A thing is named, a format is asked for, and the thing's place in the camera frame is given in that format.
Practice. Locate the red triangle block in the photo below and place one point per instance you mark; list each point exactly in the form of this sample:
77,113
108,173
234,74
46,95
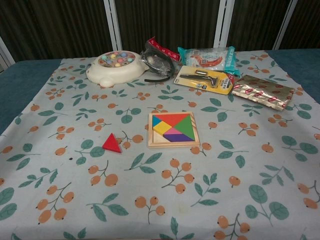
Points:
112,144

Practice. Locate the blue small tangram triangle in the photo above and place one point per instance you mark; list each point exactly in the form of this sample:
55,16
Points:
157,122

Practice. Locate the yellow tangram square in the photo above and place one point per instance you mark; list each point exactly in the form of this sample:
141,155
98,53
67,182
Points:
163,128

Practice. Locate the orange large tangram triangle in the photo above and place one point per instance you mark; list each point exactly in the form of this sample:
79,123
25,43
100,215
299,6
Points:
171,118

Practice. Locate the pink tangram triangle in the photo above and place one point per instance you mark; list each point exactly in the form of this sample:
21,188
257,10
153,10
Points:
173,131

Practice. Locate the colourful wooden tangram puzzle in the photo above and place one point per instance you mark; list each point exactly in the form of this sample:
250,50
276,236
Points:
156,140

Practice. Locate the purple tangram parallelogram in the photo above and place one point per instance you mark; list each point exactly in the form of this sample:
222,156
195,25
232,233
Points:
177,138

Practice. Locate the green large tangram triangle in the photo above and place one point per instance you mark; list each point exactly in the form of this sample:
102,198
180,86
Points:
185,126

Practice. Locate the razor on yellow blister card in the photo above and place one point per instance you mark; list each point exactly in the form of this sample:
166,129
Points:
200,80

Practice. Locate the cream fishing game toy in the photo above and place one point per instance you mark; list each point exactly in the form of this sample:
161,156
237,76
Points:
115,72

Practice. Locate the red sachet packet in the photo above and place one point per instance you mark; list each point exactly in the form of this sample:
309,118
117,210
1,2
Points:
172,55

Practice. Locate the floral leaf and fruit tablecloth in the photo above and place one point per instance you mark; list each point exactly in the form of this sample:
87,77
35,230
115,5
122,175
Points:
160,187

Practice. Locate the teal and white snack pack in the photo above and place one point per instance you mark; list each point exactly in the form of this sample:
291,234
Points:
207,58

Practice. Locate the dark slatted partition panel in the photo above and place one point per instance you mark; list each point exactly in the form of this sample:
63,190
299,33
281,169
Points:
307,25
170,20
62,25
255,22

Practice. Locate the gold foil packet red print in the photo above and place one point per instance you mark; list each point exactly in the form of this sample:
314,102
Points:
265,90

